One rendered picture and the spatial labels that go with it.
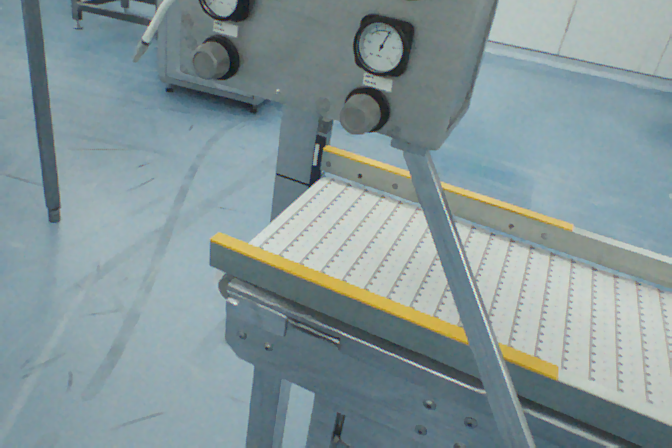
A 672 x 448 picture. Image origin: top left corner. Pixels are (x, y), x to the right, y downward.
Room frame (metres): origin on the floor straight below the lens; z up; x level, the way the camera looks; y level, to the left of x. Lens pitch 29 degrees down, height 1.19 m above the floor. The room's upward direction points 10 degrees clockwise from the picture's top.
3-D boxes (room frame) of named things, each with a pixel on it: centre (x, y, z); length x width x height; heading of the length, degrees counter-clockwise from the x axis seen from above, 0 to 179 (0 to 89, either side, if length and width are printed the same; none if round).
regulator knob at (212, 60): (0.41, 0.11, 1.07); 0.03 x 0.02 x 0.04; 71
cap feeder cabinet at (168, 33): (3.18, 0.75, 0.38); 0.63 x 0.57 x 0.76; 79
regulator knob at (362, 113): (0.37, -0.01, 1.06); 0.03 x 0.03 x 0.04; 71
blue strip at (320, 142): (0.73, 0.03, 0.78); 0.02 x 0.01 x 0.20; 71
